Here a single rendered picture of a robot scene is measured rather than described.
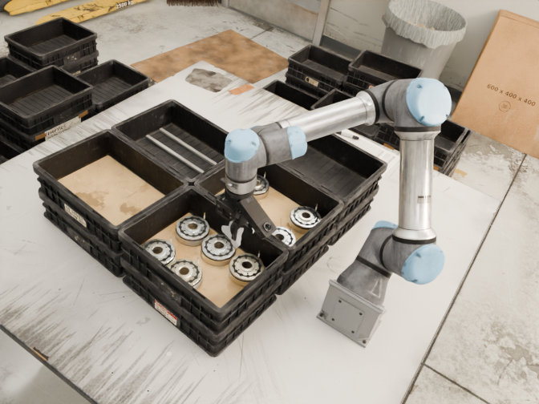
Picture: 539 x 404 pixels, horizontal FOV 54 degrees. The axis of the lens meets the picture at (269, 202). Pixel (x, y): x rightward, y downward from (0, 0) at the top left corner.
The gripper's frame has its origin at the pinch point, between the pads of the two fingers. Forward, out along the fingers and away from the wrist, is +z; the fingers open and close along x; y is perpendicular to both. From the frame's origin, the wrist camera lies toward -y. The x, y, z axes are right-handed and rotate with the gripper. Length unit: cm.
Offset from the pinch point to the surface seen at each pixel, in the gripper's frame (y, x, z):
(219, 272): 5.6, 4.5, 16.7
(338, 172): 6, -62, 26
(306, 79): 94, -172, 84
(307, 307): -17.0, -11.5, 31.9
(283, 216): 6.6, -28.0, 20.9
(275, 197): 14.3, -33.6, 21.7
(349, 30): 135, -296, 117
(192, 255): 16.0, 5.3, 16.6
